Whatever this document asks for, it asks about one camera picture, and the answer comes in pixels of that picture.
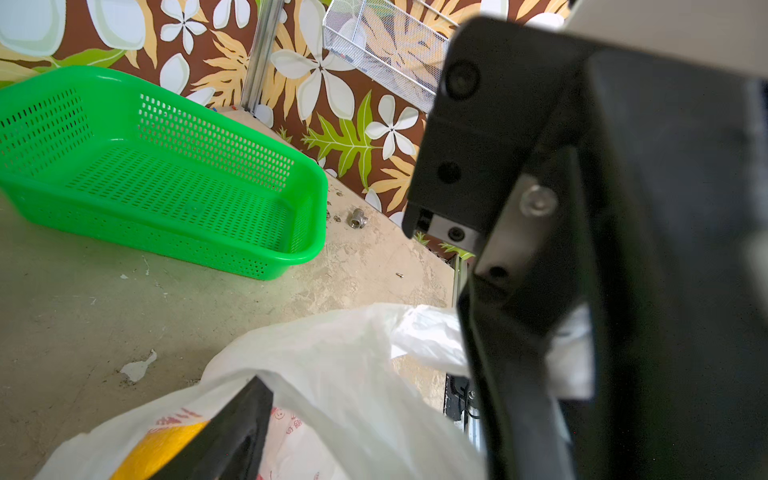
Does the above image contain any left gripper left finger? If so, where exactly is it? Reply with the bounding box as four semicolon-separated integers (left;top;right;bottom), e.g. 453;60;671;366
153;376;273;479

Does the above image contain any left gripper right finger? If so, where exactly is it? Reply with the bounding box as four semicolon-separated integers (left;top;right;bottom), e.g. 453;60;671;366
403;17;767;479

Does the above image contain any yellow peach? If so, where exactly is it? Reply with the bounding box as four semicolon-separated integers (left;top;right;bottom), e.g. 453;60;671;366
111;421;208;480

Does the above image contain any white plastic bag red print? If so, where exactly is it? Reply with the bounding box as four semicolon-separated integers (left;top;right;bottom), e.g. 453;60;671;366
32;302;595;480

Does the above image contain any small metal nut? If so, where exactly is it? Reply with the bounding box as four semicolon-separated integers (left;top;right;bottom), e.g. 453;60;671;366
347;208;368;229

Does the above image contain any green plastic basket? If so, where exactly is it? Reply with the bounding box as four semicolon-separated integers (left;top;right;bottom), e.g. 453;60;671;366
1;66;328;280

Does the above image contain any white wire basket right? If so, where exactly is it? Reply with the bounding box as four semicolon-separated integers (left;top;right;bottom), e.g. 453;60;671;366
322;0;480;113

